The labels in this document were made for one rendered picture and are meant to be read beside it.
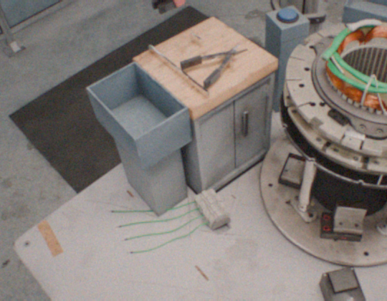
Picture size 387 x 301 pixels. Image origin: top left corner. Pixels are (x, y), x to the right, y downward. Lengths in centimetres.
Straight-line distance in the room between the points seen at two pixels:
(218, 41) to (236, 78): 11
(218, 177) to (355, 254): 32
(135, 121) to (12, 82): 192
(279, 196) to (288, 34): 34
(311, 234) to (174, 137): 34
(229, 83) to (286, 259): 36
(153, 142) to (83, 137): 149
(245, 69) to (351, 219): 35
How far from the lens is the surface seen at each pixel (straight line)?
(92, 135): 224
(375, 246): 95
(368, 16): 102
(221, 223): 94
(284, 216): 95
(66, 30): 300
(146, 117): 88
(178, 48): 90
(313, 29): 127
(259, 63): 85
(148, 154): 78
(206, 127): 84
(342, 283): 86
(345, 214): 91
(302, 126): 75
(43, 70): 274
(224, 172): 98
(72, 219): 103
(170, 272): 92
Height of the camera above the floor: 161
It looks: 50 degrees down
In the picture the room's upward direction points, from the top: 7 degrees counter-clockwise
